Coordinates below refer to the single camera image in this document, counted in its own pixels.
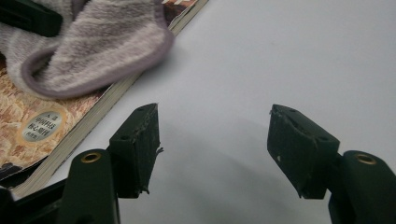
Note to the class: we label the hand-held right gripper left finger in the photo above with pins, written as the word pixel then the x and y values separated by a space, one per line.
pixel 137 155

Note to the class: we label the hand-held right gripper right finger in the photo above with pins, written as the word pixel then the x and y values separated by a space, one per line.
pixel 299 149

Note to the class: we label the purple striped towel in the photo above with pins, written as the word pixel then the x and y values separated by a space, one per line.
pixel 102 46

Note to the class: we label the glossy magazine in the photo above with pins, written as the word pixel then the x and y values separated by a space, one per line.
pixel 40 124

